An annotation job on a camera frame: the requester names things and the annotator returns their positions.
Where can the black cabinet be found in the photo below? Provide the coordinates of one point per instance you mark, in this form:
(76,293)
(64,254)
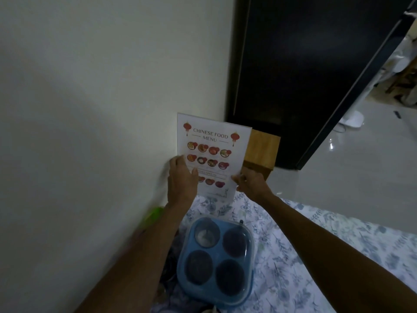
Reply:
(299,71)

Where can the person's right thumb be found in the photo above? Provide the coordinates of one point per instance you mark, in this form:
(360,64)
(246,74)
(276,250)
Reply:
(237,178)

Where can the person's left hand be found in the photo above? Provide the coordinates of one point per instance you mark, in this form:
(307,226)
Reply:
(181,185)

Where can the wooden furniture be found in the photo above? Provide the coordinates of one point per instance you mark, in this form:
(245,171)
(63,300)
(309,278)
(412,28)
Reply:
(404,84)

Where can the person's left forearm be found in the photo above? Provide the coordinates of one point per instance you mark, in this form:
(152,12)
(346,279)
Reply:
(130,260)

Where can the floral blue white tablecloth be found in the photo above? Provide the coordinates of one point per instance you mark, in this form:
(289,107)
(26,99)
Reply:
(293,267)

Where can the white laminated food menu card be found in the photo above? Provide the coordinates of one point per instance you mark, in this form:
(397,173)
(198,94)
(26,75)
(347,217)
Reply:
(213,143)

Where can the green plastic object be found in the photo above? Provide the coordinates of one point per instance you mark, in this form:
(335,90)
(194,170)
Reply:
(152,216)

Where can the blue four-compartment condiment container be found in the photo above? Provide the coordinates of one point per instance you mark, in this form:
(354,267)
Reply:
(215,260)

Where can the person's right hand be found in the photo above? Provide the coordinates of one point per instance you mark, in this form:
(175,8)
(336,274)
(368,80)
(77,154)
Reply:
(255,187)

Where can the person's right forearm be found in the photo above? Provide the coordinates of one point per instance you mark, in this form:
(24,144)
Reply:
(335,254)

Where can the wooden stool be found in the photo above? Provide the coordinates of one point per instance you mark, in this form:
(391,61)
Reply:
(262,149)

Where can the person's left thumb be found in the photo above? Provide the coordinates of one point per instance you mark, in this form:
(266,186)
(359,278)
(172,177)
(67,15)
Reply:
(193,173)

